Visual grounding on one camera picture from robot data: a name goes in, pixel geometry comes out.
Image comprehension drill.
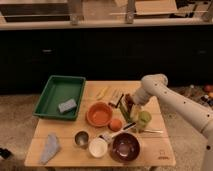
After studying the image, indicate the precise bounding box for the orange bowl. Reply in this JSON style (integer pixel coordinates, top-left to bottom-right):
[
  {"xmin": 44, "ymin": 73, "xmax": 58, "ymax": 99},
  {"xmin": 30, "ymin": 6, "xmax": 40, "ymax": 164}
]
[{"xmin": 86, "ymin": 102, "xmax": 113, "ymax": 127}]

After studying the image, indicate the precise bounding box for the orange fruit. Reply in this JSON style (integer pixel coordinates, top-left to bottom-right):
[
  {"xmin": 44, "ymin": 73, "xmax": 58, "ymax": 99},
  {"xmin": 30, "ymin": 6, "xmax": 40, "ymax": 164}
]
[{"xmin": 109, "ymin": 119, "xmax": 122, "ymax": 132}]

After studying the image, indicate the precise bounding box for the green cup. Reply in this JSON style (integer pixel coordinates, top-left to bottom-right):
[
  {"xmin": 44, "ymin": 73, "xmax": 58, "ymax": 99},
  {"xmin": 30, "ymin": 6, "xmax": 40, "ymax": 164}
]
[{"xmin": 137, "ymin": 111, "xmax": 152, "ymax": 130}]

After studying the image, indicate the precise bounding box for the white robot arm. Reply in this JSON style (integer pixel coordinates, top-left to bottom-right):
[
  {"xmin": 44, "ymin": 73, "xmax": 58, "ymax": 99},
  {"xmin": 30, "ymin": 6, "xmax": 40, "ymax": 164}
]
[{"xmin": 125, "ymin": 74, "xmax": 213, "ymax": 171}]

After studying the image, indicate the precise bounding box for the metal spoon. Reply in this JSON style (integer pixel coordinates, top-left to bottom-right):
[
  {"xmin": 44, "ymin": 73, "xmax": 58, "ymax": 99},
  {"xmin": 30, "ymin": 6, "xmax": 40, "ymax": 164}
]
[{"xmin": 136, "ymin": 130, "xmax": 164, "ymax": 134}]

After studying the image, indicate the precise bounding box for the blue sponge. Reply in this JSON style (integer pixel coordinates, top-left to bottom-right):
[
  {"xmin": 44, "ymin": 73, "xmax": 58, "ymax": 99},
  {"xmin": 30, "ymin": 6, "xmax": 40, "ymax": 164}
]
[{"xmin": 58, "ymin": 99, "xmax": 77, "ymax": 113}]

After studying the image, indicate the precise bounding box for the blue folded cloth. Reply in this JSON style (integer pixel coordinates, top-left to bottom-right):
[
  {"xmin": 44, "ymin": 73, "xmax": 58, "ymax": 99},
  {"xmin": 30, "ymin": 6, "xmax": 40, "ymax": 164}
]
[{"xmin": 39, "ymin": 133, "xmax": 60, "ymax": 165}]

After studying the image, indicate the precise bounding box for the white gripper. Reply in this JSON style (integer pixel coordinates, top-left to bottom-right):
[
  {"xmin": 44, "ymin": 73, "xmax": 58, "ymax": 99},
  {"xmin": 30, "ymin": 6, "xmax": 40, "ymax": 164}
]
[{"xmin": 125, "ymin": 88, "xmax": 151, "ymax": 121}]

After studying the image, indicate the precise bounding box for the purple bowl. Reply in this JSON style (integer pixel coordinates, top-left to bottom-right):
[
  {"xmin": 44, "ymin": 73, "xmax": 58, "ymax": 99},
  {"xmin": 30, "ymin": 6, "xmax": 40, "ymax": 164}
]
[{"xmin": 110, "ymin": 133, "xmax": 140, "ymax": 163}]

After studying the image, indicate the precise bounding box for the white measuring scoop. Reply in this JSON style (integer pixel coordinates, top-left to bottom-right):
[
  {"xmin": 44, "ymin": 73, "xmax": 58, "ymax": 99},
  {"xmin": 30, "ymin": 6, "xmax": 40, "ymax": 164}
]
[{"xmin": 99, "ymin": 131, "xmax": 121, "ymax": 143}]

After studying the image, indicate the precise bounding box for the brown white snack bar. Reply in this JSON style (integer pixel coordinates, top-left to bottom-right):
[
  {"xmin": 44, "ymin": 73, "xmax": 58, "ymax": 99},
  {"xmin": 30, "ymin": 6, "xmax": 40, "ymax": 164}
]
[{"xmin": 108, "ymin": 90, "xmax": 123, "ymax": 108}]

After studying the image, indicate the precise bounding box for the yellow banana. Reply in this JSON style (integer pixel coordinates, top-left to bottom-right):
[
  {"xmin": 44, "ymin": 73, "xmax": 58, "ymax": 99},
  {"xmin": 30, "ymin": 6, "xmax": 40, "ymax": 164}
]
[{"xmin": 96, "ymin": 86, "xmax": 109, "ymax": 100}]

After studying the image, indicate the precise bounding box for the black white marker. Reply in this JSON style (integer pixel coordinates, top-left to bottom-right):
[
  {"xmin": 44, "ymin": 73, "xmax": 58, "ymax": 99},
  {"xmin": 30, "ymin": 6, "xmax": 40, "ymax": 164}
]
[{"xmin": 122, "ymin": 122, "xmax": 136, "ymax": 131}]

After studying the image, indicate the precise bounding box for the small metal cup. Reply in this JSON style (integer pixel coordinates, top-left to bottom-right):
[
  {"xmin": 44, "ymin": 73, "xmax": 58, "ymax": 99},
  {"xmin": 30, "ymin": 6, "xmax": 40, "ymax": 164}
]
[{"xmin": 75, "ymin": 131, "xmax": 89, "ymax": 148}]

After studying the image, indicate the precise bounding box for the green plastic tray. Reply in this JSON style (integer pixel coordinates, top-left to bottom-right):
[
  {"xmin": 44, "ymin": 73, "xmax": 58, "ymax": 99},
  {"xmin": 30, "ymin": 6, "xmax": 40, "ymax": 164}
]
[{"xmin": 34, "ymin": 75, "xmax": 86, "ymax": 121}]

